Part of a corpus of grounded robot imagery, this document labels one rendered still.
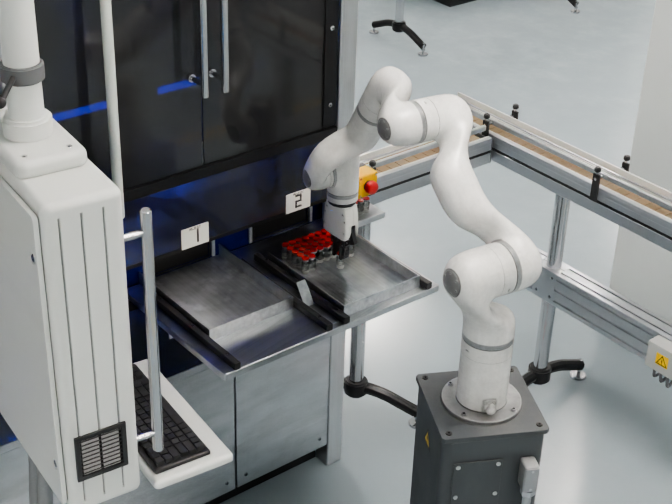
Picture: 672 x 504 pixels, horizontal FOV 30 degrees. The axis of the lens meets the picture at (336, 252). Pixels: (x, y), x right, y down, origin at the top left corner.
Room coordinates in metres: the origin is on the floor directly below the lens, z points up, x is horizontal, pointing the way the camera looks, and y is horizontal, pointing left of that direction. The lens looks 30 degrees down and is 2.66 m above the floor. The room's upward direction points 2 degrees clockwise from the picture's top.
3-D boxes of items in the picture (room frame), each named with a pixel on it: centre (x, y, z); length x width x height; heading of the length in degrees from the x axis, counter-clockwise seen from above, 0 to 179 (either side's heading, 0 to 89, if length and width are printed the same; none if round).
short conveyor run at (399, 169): (3.55, -0.20, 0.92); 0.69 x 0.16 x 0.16; 130
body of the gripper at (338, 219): (2.96, -0.01, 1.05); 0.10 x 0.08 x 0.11; 39
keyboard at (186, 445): (2.36, 0.44, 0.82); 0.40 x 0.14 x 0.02; 34
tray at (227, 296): (2.80, 0.32, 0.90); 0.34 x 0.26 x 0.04; 40
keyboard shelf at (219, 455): (2.35, 0.46, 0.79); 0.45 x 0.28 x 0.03; 34
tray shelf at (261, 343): (2.85, 0.14, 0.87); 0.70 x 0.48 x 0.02; 130
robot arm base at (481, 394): (2.40, -0.36, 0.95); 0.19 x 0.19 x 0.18
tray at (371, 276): (2.92, -0.02, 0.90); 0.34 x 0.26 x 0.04; 39
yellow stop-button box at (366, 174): (3.26, -0.06, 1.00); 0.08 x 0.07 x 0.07; 40
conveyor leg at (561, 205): (3.57, -0.72, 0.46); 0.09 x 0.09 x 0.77; 40
